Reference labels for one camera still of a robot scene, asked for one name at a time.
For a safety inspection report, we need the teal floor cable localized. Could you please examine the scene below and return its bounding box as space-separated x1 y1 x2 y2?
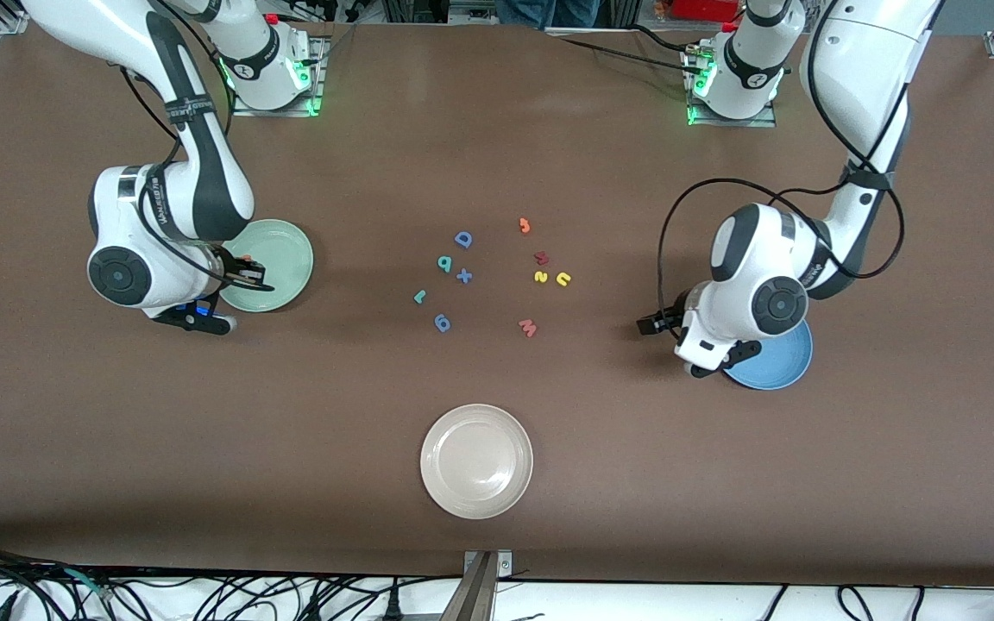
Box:
66 569 110 600

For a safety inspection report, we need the blue plate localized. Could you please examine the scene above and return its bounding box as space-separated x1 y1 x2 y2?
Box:
721 319 814 391

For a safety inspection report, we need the aluminium table bracket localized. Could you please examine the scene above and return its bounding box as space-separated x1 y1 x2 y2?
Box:
441 549 513 621

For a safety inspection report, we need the red box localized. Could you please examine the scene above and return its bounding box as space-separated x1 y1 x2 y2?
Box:
670 0 744 22

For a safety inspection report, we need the pale green plate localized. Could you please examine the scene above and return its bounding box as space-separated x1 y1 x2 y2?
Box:
219 219 314 312

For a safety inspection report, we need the beige white plate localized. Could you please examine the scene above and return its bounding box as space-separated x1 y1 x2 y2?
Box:
420 404 534 520

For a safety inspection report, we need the black cable on table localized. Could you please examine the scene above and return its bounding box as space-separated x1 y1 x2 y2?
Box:
549 26 705 74

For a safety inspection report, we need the person in blue jeans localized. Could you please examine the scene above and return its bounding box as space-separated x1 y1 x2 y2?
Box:
497 0 601 28

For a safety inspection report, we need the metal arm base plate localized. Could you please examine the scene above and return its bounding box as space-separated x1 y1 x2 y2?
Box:
231 36 327 116
687 47 778 129

